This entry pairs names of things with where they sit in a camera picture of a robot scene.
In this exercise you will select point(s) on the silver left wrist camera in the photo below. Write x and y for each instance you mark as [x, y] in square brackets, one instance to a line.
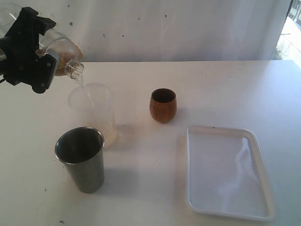
[50, 56]

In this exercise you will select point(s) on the clear plastic shaker cup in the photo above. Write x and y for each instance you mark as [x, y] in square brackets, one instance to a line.
[9, 13]

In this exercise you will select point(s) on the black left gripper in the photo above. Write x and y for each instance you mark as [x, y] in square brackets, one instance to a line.
[18, 61]

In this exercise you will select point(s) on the brown wooden cup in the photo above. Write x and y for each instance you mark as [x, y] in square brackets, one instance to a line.
[163, 105]

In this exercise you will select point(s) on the white backdrop sheet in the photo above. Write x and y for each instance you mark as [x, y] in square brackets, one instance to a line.
[168, 30]

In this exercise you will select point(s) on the white rectangular tray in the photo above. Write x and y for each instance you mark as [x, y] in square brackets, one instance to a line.
[226, 174]

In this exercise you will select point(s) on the stainless steel cup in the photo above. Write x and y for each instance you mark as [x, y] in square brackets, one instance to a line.
[80, 150]

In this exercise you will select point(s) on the clear dome strainer lid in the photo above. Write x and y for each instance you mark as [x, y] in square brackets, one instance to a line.
[66, 52]

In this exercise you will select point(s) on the clear plastic container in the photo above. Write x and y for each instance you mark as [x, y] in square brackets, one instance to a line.
[93, 107]

